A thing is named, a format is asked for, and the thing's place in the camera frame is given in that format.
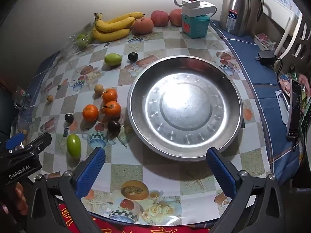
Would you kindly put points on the small brown longan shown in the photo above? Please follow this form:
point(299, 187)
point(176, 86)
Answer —
point(49, 98)

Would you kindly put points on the person's left hand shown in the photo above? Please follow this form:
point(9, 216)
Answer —
point(21, 196)

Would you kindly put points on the clear bag of green fruit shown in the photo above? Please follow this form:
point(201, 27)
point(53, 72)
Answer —
point(81, 42)

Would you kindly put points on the white frame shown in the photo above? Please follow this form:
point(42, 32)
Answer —
point(290, 26)

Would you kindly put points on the colourful snack packets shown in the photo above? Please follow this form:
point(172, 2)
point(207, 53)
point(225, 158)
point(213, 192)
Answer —
point(284, 85)

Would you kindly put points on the teal plastic box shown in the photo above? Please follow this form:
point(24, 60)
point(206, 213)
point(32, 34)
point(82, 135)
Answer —
point(194, 26)

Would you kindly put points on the dark plum with long stem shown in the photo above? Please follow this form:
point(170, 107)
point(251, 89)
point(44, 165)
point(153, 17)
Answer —
point(113, 127)

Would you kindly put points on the black charger adapter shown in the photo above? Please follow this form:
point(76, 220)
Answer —
point(266, 56)

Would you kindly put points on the white power strip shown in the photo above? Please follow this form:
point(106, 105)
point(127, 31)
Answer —
point(196, 6)

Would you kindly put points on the large steel basin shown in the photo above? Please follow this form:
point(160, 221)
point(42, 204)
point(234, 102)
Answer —
point(184, 106)

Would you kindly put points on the large brown longan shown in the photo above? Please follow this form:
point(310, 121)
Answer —
point(99, 89)

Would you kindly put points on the pink white plastic packet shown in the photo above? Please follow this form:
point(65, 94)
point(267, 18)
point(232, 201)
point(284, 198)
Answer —
point(263, 38)

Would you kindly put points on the blue striped tablecloth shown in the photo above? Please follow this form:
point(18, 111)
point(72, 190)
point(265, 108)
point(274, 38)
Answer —
point(255, 82)

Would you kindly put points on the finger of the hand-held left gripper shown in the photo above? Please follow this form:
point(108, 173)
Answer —
point(41, 138)
point(14, 141)

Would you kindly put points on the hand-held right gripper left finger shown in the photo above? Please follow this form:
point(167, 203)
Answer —
point(91, 172)

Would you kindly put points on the pale red apple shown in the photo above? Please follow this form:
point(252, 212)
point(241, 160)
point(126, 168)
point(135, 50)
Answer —
point(143, 25)

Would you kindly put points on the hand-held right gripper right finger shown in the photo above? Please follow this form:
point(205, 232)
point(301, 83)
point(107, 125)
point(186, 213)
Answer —
point(222, 172)

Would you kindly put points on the small red green badge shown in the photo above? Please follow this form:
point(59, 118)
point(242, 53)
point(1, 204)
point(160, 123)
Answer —
point(23, 93)

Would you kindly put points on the smooth green guava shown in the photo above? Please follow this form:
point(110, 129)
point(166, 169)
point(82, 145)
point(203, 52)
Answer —
point(73, 145)

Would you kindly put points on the checkered printed tablecloth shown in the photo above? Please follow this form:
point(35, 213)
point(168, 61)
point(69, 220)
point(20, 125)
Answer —
point(170, 46)

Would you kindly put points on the red patterned cloth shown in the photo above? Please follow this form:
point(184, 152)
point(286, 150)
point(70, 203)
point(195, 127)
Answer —
point(73, 220)

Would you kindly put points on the steel thermos jug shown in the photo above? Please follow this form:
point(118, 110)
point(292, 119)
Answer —
point(237, 4)

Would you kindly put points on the pointed green guava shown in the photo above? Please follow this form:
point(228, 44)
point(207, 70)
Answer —
point(113, 59)

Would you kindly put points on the yellow banana bunch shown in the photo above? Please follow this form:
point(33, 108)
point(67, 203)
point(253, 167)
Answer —
point(109, 26)

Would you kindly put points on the black smartphone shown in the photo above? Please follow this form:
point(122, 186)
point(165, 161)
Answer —
point(294, 111)

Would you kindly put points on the dark red apple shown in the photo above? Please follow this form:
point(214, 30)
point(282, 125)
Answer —
point(159, 18)

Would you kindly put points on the orange tangerine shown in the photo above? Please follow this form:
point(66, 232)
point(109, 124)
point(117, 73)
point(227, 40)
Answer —
point(109, 95)
point(90, 112)
point(112, 108)

